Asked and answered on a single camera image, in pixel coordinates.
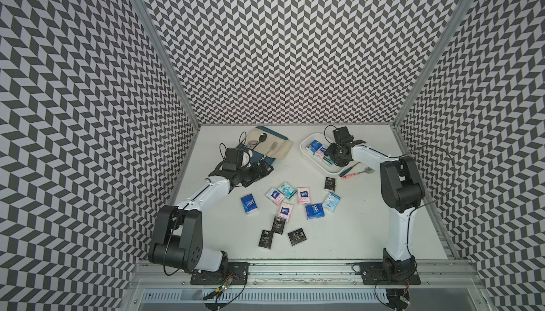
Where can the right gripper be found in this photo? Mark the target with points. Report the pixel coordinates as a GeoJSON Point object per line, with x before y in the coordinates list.
{"type": "Point", "coordinates": [329, 151]}

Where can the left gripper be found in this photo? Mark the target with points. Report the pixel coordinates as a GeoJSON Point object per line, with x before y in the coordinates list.
{"type": "Point", "coordinates": [257, 174]}

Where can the teal tissue pack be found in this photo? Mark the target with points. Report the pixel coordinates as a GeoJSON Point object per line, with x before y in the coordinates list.
{"type": "Point", "coordinates": [321, 154]}
{"type": "Point", "coordinates": [287, 190]}

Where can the blue Vinda tissue pack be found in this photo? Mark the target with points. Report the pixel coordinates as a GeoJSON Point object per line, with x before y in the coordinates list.
{"type": "Point", "coordinates": [314, 146]}

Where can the white storage box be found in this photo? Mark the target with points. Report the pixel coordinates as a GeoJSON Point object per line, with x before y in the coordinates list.
{"type": "Point", "coordinates": [314, 161]}

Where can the black tissue pack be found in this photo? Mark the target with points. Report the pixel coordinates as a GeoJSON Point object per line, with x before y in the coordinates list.
{"type": "Point", "coordinates": [266, 239]}
{"type": "Point", "coordinates": [330, 184]}
{"type": "Point", "coordinates": [297, 236]}
{"type": "Point", "coordinates": [278, 225]}

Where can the light blue tissue pack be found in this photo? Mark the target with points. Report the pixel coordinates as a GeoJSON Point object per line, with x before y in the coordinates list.
{"type": "Point", "coordinates": [331, 202]}

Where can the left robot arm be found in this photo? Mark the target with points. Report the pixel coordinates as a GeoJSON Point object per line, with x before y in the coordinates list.
{"type": "Point", "coordinates": [177, 239]}

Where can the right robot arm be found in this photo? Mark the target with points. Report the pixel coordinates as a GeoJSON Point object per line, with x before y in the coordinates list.
{"type": "Point", "coordinates": [402, 191]}

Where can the teal serving tray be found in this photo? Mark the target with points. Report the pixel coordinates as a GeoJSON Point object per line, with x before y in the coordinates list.
{"type": "Point", "coordinates": [264, 149]}

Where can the pink blue tissue pack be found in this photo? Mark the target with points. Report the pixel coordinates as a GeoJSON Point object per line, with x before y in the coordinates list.
{"type": "Point", "coordinates": [275, 196]}

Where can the black metal spoon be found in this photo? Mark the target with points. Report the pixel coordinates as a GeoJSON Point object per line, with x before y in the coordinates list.
{"type": "Point", "coordinates": [260, 140]}

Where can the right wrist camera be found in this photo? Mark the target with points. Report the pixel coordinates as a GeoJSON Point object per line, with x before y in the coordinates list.
{"type": "Point", "coordinates": [343, 137]}

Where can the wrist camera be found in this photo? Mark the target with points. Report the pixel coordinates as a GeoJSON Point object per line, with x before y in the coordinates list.
{"type": "Point", "coordinates": [343, 137]}
{"type": "Point", "coordinates": [236, 158]}

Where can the patterned handle fork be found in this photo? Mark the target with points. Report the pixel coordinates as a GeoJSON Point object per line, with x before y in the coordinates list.
{"type": "Point", "coordinates": [271, 149]}

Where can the white handled spoon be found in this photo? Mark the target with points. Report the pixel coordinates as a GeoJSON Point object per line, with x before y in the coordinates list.
{"type": "Point", "coordinates": [252, 144]}

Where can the pink handled spoon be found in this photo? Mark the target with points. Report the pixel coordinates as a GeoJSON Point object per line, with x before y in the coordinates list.
{"type": "Point", "coordinates": [367, 170]}

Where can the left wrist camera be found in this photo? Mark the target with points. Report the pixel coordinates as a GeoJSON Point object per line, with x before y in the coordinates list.
{"type": "Point", "coordinates": [236, 158]}

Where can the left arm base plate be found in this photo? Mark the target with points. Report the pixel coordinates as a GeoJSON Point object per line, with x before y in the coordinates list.
{"type": "Point", "coordinates": [219, 273]}

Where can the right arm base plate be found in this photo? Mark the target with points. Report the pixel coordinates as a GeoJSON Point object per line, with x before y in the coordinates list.
{"type": "Point", "coordinates": [385, 273]}

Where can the aluminium front rail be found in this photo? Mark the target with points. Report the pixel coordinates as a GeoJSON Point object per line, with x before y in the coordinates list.
{"type": "Point", "coordinates": [433, 273]}

